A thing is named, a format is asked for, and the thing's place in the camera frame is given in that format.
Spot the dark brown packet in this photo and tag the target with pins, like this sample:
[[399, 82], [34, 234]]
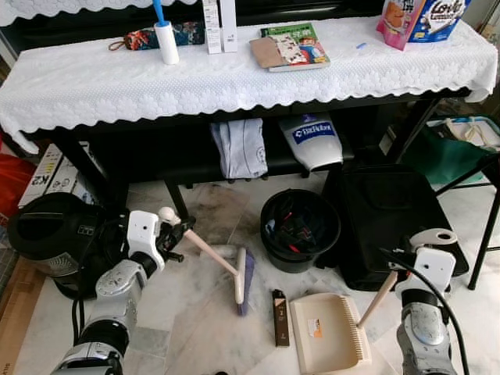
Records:
[[280, 320]]

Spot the pink pack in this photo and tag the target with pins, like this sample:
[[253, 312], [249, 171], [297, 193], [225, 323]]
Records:
[[394, 23]]

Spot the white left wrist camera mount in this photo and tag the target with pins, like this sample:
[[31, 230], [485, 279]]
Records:
[[143, 234]]

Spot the white broom with pink shaft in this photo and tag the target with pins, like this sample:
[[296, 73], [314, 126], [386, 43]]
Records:
[[241, 281]]

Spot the green bag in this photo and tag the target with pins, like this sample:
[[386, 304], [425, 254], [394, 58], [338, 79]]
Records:
[[437, 156]]

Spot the grey folded garment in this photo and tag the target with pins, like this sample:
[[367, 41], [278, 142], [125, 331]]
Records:
[[238, 148]]

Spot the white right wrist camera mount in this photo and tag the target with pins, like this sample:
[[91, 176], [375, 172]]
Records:
[[433, 269]]

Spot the tall white box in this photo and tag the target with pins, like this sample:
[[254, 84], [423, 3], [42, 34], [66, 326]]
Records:
[[212, 27], [230, 27]]

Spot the black round appliance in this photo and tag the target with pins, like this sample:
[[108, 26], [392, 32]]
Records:
[[47, 226]]

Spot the green cartoon book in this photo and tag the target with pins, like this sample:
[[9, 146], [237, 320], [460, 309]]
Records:
[[308, 47]]

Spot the black piano stand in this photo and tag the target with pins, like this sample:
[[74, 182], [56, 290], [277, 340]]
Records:
[[117, 148]]

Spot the white bag with blue label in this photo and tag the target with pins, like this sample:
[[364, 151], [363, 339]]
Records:
[[312, 148]]

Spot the brown card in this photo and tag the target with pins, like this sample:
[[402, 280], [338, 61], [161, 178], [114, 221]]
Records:
[[266, 53]]

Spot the black round bin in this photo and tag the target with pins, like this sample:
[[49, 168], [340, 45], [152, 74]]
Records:
[[305, 258]]

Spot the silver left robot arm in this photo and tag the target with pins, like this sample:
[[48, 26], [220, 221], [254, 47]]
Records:
[[117, 289]]

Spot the black suitcase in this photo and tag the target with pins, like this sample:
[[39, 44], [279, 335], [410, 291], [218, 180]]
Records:
[[391, 211]]

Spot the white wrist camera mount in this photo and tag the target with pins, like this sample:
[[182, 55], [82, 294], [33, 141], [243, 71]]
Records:
[[143, 234], [433, 269]]

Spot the white printed carton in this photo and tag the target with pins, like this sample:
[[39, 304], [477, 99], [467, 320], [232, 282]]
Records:
[[47, 176]]

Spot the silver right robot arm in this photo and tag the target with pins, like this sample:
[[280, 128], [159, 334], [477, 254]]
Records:
[[426, 328]]

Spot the blue white tissue pack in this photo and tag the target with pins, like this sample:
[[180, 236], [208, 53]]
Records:
[[437, 19]]

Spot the white lace tablecloth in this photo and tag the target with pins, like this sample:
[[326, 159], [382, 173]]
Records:
[[234, 94]]

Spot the black metal chair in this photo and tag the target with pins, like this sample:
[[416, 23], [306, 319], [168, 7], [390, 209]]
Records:
[[491, 226]]

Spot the red plastic bag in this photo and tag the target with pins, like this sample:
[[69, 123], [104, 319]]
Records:
[[12, 183]]

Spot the dark patterned pouch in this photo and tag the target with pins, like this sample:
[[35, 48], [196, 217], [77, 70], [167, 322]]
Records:
[[141, 39]]

